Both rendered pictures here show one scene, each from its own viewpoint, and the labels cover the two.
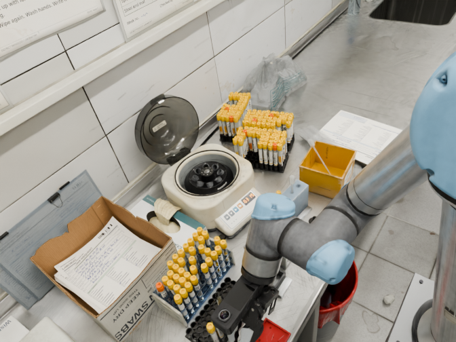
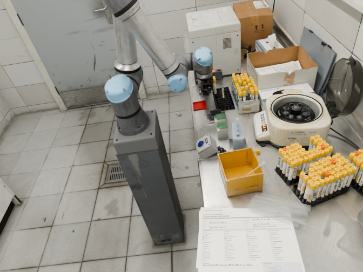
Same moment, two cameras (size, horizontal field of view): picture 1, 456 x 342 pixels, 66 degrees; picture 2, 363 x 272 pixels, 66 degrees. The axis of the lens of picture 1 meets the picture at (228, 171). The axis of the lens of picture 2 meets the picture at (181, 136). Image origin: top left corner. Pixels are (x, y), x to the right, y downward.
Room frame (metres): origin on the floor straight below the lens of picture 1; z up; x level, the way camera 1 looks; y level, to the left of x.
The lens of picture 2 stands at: (1.15, -0.87, 1.74)
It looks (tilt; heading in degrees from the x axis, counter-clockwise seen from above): 41 degrees down; 141
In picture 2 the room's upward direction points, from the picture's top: 11 degrees counter-clockwise
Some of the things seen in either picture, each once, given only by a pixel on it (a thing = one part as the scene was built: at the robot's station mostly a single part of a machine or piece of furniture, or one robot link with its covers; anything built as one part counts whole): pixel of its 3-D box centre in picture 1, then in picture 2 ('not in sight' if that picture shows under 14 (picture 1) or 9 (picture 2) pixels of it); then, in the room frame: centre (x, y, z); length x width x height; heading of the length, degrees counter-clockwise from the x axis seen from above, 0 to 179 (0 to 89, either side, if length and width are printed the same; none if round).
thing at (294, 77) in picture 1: (283, 70); not in sight; (1.37, -0.32, 0.94); 0.20 x 0.17 x 0.14; 119
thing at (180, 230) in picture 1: (167, 223); (286, 97); (0.66, 0.20, 0.92); 0.24 x 0.12 x 0.10; 46
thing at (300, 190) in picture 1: (292, 203); (237, 139); (0.65, -0.17, 0.92); 0.10 x 0.07 x 0.10; 128
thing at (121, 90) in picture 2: not in sight; (122, 94); (0.21, -0.38, 1.12); 0.13 x 0.12 x 0.14; 129
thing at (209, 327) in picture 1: (218, 306); (222, 91); (0.38, 0.08, 0.93); 0.17 x 0.09 x 0.11; 136
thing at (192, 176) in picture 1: (208, 178); (295, 113); (0.77, 0.06, 0.97); 0.15 x 0.15 x 0.07
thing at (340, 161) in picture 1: (327, 169); (239, 171); (0.75, -0.30, 0.93); 0.13 x 0.13 x 0.10; 51
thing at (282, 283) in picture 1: (271, 278); (216, 115); (0.45, -0.06, 0.89); 0.09 x 0.05 x 0.04; 47
